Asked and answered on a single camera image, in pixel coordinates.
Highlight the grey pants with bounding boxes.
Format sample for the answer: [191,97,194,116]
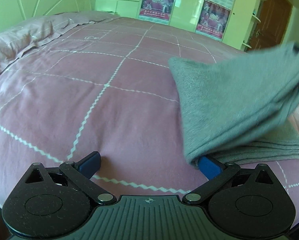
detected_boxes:
[168,43,299,166]

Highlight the pink checked bed sheet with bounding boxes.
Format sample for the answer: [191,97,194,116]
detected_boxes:
[0,17,299,223]

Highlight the pink pillow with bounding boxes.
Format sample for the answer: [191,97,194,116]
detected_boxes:
[0,11,120,74]

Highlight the red poster lower left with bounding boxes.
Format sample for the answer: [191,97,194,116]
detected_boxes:
[195,1,231,41]

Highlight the brown wooden door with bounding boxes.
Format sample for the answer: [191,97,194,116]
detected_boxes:
[249,0,292,50]

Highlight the red poster upper left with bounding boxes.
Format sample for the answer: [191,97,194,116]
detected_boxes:
[138,0,174,25]

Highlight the glossy cream wardrobe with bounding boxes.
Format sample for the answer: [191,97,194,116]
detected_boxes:
[95,0,257,50]

